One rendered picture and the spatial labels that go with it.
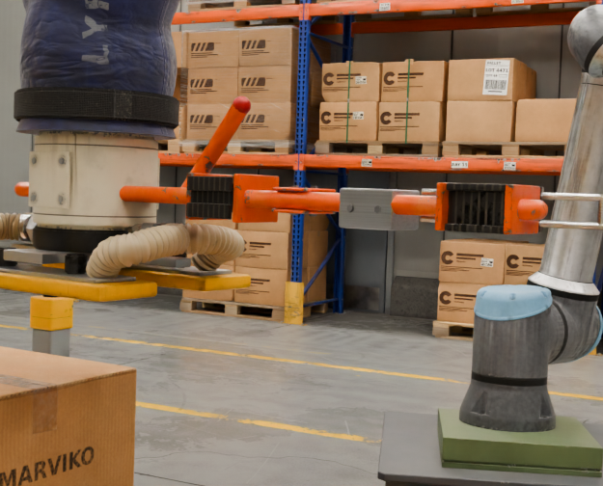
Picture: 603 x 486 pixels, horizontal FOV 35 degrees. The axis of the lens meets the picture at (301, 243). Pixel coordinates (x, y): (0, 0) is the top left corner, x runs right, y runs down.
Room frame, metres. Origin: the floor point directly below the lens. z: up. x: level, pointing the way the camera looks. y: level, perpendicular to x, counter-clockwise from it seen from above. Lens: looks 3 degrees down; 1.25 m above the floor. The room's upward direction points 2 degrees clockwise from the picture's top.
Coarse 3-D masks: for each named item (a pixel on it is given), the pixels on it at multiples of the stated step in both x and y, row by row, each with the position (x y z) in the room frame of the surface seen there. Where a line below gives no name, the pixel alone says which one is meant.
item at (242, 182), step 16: (192, 176) 1.19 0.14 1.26; (208, 176) 1.17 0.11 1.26; (224, 176) 1.16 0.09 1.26; (240, 176) 1.16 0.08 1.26; (256, 176) 1.18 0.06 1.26; (272, 176) 1.21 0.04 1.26; (192, 192) 1.20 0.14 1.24; (208, 192) 1.18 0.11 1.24; (224, 192) 1.17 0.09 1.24; (240, 192) 1.16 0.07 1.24; (192, 208) 1.19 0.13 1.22; (208, 208) 1.17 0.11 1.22; (224, 208) 1.16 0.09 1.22; (240, 208) 1.16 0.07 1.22; (256, 208) 1.18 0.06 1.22; (272, 208) 1.21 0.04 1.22
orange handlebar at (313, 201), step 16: (16, 192) 1.41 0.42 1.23; (128, 192) 1.28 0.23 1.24; (144, 192) 1.26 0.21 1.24; (160, 192) 1.24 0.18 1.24; (176, 192) 1.23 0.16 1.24; (256, 192) 1.15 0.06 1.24; (272, 192) 1.14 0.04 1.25; (288, 192) 1.13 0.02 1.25; (304, 192) 1.12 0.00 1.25; (320, 192) 1.11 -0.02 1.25; (288, 208) 1.13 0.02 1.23; (304, 208) 1.12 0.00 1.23; (320, 208) 1.10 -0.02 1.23; (336, 208) 1.09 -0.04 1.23; (400, 208) 1.04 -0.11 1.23; (416, 208) 1.02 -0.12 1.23; (432, 208) 1.01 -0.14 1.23; (528, 208) 0.96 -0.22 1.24; (544, 208) 0.97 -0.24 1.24
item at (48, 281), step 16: (0, 256) 1.31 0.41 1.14; (80, 256) 1.23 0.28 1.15; (0, 272) 1.27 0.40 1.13; (16, 272) 1.25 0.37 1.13; (32, 272) 1.24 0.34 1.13; (48, 272) 1.24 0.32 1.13; (64, 272) 1.25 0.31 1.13; (80, 272) 1.23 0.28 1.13; (16, 288) 1.23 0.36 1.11; (32, 288) 1.21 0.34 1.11; (48, 288) 1.19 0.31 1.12; (64, 288) 1.18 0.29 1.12; (80, 288) 1.16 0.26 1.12; (96, 288) 1.14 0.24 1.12; (112, 288) 1.16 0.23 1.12; (128, 288) 1.18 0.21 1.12; (144, 288) 1.20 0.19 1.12
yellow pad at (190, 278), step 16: (128, 272) 1.38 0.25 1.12; (144, 272) 1.36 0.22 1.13; (160, 272) 1.36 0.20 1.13; (176, 272) 1.35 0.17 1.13; (192, 272) 1.33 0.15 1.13; (208, 272) 1.34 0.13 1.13; (224, 272) 1.36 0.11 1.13; (192, 288) 1.31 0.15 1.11; (208, 288) 1.30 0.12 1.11; (224, 288) 1.33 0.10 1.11
